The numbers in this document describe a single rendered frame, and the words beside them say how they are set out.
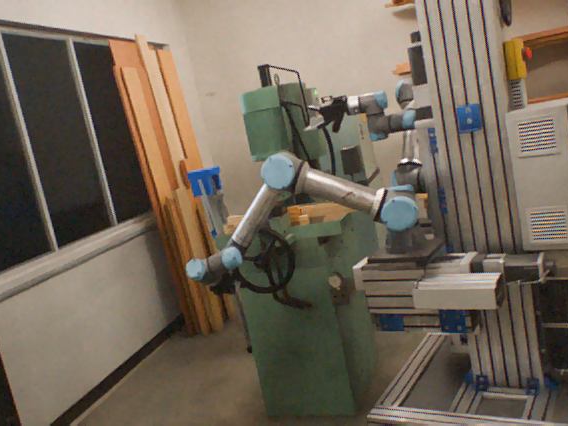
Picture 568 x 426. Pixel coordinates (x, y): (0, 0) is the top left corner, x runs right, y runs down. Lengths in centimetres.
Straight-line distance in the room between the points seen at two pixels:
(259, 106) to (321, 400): 136
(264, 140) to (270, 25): 264
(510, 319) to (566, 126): 72
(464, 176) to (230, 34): 343
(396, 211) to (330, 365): 100
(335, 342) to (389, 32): 295
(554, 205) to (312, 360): 125
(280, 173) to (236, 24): 340
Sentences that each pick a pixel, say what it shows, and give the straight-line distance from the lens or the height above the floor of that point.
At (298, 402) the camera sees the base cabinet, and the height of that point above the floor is 7.
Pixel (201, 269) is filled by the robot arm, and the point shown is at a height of 90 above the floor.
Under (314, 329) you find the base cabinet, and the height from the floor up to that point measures 42.
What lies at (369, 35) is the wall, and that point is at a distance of 492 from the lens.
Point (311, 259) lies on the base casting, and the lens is 251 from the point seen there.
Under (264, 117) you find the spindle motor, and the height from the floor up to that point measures 138.
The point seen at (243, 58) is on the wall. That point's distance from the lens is 517.
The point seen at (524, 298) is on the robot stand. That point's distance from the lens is 222.
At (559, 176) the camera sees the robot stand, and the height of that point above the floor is 101.
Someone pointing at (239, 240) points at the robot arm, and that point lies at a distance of 215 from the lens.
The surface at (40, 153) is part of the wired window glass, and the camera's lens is 351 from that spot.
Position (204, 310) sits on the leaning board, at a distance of 413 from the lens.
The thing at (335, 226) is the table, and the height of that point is 88.
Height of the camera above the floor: 135
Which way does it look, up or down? 9 degrees down
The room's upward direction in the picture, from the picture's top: 11 degrees counter-clockwise
